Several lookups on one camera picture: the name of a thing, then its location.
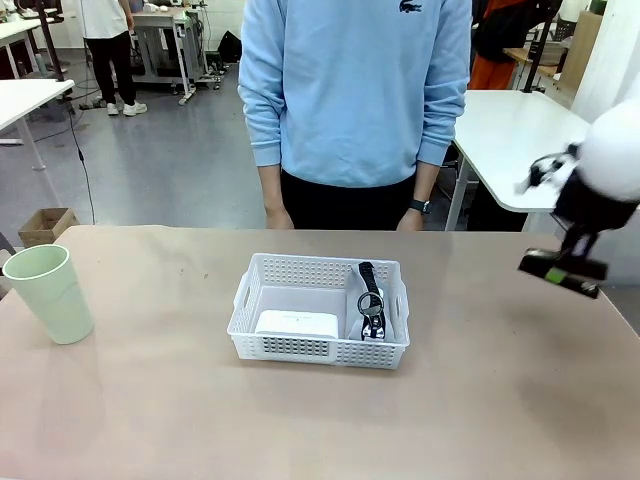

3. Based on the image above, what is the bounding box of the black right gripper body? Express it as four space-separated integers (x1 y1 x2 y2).
551 174 640 259

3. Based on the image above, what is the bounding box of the person's right forearm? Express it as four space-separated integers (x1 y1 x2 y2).
257 164 284 214

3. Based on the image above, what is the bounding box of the person's left forearm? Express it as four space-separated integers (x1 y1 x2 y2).
411 162 444 204

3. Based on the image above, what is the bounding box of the white perforated plastic basket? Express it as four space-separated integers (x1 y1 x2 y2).
226 252 411 372

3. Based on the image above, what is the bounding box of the person's left hand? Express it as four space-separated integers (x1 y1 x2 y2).
396 209 426 232

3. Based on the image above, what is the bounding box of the person's right hand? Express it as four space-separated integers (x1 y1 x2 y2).
264 207 295 230

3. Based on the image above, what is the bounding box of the white table with rounded corner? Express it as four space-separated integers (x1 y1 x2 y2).
444 89 594 232

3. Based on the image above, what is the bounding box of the light wooden board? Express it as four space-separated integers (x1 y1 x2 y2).
557 9 602 109

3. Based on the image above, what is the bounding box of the person in orange clothes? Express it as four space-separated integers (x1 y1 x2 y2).
469 0 527 91

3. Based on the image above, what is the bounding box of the person in light blue sweater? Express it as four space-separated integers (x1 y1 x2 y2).
237 0 474 231

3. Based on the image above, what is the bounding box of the white rectangular box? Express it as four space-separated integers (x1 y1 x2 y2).
254 309 340 341

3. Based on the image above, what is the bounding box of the black bag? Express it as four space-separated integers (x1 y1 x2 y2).
217 29 244 64

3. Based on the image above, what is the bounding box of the grey workbench on wheels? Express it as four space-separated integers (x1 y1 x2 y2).
130 7 211 106

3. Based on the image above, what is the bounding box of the person in white shirt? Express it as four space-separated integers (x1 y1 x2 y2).
79 0 149 117

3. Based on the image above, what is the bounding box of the pale green plastic cup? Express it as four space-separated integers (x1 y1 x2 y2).
2 244 95 346

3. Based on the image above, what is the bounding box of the brown cardboard box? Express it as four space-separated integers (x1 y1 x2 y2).
18 207 81 249

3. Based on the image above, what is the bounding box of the black pole stand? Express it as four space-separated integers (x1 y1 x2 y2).
35 0 69 84

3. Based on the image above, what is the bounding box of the white table with grey legs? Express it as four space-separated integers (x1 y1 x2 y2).
0 78 76 172

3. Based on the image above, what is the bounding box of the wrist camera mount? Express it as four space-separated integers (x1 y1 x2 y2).
514 143 584 195

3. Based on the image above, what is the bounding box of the black floor cable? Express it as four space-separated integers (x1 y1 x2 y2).
63 94 97 226

